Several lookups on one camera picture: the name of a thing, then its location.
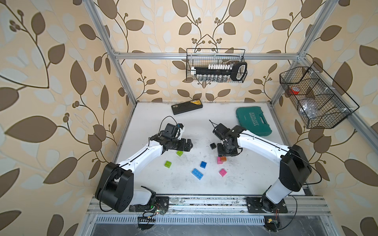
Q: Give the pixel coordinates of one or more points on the green plastic tool case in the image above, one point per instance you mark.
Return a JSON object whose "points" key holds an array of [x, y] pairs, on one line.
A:
{"points": [[253, 119]]}

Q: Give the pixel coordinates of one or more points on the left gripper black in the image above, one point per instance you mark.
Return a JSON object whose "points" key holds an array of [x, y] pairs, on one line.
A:
{"points": [[187, 148]]}

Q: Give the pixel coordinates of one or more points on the red tape roll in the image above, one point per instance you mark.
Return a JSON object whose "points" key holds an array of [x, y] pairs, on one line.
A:
{"points": [[294, 90]]}

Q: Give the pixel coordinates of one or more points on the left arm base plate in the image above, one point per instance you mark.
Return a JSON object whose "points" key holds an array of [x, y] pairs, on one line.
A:
{"points": [[159, 204]]}

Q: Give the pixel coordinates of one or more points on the dark blue lego brick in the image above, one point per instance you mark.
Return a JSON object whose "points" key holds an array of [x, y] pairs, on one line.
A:
{"points": [[203, 164]]}

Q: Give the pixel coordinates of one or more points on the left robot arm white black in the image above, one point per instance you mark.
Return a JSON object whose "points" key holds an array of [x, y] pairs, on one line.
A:
{"points": [[116, 186]]}

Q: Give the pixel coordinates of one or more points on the orange lego brick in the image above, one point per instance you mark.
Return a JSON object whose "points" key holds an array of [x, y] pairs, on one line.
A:
{"points": [[223, 158]]}

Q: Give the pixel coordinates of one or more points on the black socket tool set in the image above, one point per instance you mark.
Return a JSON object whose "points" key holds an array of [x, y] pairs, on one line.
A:
{"points": [[235, 72]]}

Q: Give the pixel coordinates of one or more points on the green lego brick upper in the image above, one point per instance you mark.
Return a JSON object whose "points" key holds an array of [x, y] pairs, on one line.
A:
{"points": [[179, 153]]}

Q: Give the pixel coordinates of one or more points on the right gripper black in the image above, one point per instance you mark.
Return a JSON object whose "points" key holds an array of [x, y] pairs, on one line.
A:
{"points": [[232, 153]]}

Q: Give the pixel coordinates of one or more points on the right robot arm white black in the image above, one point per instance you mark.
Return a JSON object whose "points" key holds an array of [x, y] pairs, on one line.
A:
{"points": [[292, 161]]}

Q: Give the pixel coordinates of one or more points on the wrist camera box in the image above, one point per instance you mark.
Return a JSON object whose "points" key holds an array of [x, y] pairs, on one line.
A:
{"points": [[222, 132], [173, 131]]}

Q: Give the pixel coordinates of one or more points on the black wire basket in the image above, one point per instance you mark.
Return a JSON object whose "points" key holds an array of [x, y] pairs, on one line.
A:
{"points": [[334, 103], [207, 65]]}

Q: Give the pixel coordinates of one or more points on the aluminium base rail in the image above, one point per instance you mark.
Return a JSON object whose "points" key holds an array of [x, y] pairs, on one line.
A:
{"points": [[239, 205]]}

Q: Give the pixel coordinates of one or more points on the black wire basket right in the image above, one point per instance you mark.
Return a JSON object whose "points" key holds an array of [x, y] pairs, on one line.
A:
{"points": [[334, 103]]}

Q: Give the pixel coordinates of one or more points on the green lego brick lower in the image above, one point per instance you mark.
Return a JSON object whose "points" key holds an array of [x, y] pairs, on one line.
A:
{"points": [[167, 164]]}

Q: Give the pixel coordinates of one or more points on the clear plastic bag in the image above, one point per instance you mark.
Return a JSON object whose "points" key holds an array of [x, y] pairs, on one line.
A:
{"points": [[308, 108]]}

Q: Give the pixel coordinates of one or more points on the light blue long lego brick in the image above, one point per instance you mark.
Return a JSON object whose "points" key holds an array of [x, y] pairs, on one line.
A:
{"points": [[197, 174]]}

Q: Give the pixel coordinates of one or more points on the black wire basket centre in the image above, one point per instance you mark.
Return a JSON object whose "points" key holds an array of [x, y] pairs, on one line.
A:
{"points": [[207, 65]]}

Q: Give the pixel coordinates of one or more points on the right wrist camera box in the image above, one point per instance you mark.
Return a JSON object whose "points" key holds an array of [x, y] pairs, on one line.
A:
{"points": [[222, 132]]}

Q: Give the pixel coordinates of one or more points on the pink lego brick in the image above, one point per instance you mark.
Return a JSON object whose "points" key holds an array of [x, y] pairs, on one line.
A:
{"points": [[219, 161], [222, 172]]}

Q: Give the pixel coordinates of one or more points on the black yellow tool case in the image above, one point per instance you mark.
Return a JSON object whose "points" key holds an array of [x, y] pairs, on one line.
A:
{"points": [[186, 106]]}

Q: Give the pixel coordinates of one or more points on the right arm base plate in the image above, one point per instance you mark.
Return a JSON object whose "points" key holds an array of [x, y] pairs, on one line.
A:
{"points": [[264, 205]]}

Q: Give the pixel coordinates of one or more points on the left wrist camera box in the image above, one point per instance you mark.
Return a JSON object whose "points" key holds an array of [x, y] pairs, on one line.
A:
{"points": [[173, 131]]}

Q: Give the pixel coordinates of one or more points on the green lego brick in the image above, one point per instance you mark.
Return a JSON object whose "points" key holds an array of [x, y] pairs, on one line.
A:
{"points": [[179, 153], [167, 164]]}

